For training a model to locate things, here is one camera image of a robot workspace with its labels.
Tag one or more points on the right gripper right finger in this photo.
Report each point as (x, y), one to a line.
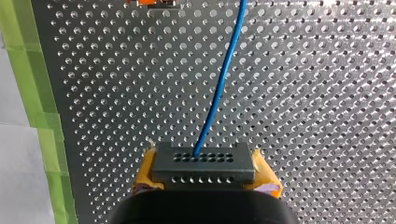
(265, 177)

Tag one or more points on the metal post with orange clip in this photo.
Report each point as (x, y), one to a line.
(152, 3)

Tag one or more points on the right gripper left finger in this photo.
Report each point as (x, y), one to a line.
(144, 176)

